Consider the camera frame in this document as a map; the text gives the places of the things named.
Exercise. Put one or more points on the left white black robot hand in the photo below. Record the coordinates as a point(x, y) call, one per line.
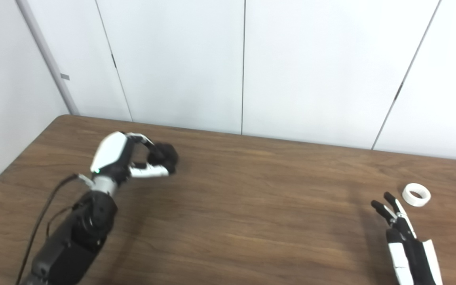
point(109, 154)

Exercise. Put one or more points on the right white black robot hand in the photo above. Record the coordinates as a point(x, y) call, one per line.
point(408, 257)

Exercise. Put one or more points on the round black plastic part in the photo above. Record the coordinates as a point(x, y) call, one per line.
point(169, 155)

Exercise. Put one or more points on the small grey wall tag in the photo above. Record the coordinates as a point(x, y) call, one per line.
point(65, 76)

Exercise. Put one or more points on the grey wall corner strip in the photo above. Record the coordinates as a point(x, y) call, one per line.
point(46, 55)

